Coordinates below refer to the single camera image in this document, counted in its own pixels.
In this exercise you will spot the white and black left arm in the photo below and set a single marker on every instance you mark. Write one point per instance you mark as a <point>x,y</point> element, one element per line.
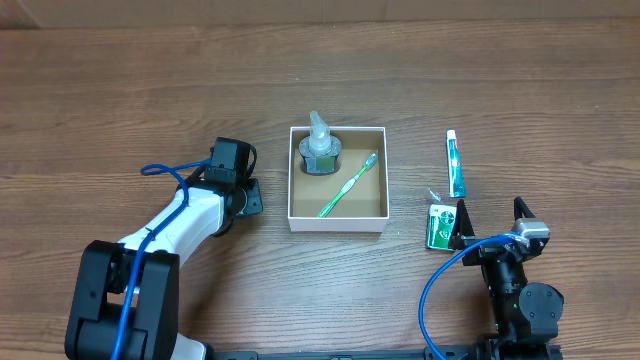
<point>126,297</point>

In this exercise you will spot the blue toothpaste tube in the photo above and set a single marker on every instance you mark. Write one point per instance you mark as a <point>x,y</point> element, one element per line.
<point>457,188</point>

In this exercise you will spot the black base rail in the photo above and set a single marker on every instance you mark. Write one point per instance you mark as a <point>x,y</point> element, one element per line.
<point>450,352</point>

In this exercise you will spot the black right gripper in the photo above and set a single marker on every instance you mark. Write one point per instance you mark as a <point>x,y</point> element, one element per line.
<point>491,247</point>

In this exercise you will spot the white cardboard box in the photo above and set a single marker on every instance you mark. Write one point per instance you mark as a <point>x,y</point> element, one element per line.
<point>365,208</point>

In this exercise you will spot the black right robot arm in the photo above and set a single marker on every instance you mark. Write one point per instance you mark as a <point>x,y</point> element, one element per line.
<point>526,313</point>

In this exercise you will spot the green soap packet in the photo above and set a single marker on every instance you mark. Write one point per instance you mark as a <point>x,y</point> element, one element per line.
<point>441,223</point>

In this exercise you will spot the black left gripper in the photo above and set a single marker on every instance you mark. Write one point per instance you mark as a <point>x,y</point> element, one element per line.
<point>251,198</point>

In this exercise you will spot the clear soap pump bottle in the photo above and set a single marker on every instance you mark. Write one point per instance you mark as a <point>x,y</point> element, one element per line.
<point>320,150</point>

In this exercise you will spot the green toothbrush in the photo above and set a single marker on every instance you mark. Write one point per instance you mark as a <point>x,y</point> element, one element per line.
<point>369,164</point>

